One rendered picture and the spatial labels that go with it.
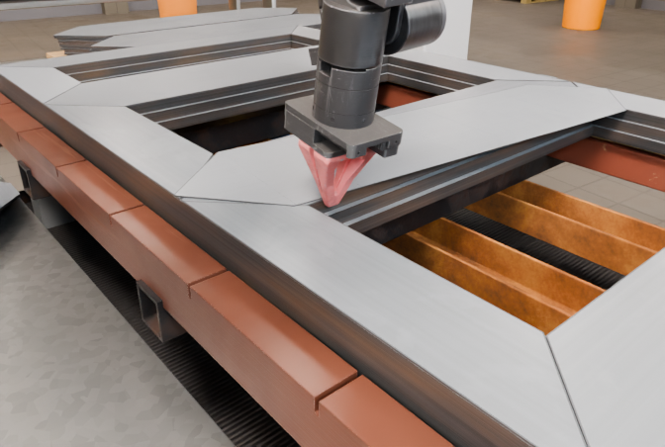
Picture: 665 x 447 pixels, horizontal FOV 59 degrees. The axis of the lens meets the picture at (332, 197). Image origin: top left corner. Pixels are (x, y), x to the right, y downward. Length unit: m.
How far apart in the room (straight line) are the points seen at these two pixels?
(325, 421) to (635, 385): 0.20
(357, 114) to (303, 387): 0.24
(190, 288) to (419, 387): 0.23
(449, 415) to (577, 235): 0.57
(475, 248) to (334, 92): 0.41
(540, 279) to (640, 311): 0.33
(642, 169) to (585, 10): 6.32
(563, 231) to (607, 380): 0.54
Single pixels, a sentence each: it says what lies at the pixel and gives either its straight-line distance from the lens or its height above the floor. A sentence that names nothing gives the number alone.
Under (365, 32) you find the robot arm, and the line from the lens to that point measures 0.50.
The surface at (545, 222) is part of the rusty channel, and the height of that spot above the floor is 0.71.
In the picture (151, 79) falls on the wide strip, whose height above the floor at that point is 0.86.
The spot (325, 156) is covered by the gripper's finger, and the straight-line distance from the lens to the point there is 0.53.
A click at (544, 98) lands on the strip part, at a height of 0.86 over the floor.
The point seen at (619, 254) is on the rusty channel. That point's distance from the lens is 0.90.
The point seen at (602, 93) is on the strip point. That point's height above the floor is 0.86.
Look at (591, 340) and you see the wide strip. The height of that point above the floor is 0.86.
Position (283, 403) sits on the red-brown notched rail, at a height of 0.79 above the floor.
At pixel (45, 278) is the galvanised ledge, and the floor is 0.68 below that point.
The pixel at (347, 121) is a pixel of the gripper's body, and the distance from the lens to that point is 0.53.
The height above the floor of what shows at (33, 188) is 0.74.
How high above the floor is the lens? 1.12
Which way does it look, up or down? 25 degrees down
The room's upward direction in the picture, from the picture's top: straight up
